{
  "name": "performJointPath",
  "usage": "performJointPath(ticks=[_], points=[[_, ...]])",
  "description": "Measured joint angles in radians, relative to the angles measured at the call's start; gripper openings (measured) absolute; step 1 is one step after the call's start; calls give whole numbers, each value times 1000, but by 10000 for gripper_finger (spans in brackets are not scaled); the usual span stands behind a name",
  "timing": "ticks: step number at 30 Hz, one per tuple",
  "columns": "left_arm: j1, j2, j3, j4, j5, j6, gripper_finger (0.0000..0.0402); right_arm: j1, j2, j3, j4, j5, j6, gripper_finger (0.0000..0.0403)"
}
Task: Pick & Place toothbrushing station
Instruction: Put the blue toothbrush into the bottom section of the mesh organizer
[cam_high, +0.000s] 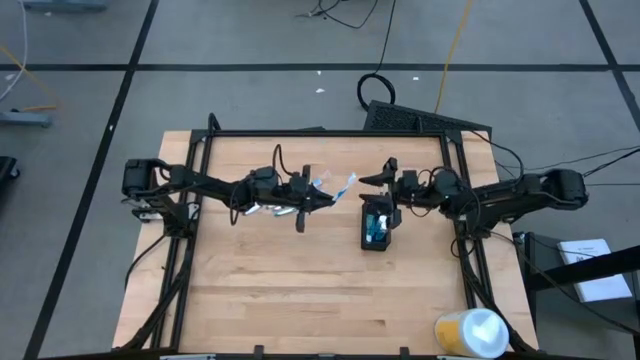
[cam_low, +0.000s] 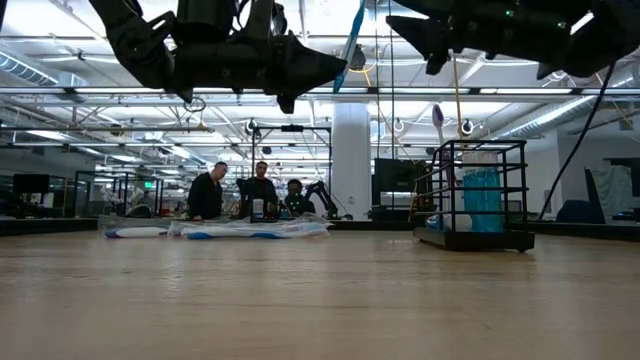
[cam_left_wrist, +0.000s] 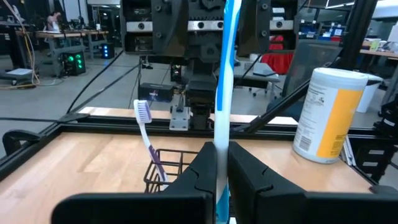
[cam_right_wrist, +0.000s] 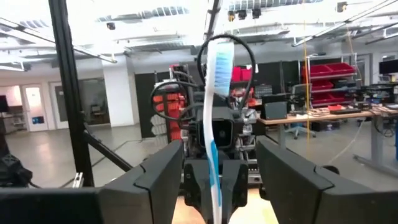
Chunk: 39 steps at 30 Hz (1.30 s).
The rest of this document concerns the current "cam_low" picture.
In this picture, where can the long ceiling light strip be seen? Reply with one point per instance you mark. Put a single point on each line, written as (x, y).
(400, 91)

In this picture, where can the black equipment cabinet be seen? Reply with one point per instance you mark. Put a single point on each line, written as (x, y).
(395, 180)

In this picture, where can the person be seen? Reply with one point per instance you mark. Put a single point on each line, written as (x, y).
(260, 192)
(205, 195)
(297, 205)

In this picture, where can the silver ventilation duct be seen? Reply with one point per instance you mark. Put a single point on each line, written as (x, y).
(550, 116)
(30, 70)

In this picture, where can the black background monitor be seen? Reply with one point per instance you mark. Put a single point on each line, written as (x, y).
(30, 184)

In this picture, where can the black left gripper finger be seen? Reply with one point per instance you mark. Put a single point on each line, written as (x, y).
(310, 52)
(305, 77)

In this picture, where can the black background workcell frame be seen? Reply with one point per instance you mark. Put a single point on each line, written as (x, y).
(100, 173)

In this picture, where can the black aluminium table frame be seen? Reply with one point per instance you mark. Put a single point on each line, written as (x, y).
(50, 227)

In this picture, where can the white building column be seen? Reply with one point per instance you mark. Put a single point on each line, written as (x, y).
(352, 150)

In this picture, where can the black background gantry frame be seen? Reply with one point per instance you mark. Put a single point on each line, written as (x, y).
(292, 129)

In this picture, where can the purple white toothbrush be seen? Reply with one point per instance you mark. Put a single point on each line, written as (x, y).
(438, 114)

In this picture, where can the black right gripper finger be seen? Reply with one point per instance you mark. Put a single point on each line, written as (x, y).
(430, 30)
(437, 60)

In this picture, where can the white background bottle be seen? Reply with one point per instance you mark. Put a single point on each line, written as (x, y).
(258, 209)

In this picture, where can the black background robot arm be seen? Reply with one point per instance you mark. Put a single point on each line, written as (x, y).
(320, 190)

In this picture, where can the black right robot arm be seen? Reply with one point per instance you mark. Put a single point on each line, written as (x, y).
(615, 35)

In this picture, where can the blue mouthwash bottle white cap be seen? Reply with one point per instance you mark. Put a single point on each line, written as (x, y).
(482, 200)
(457, 223)

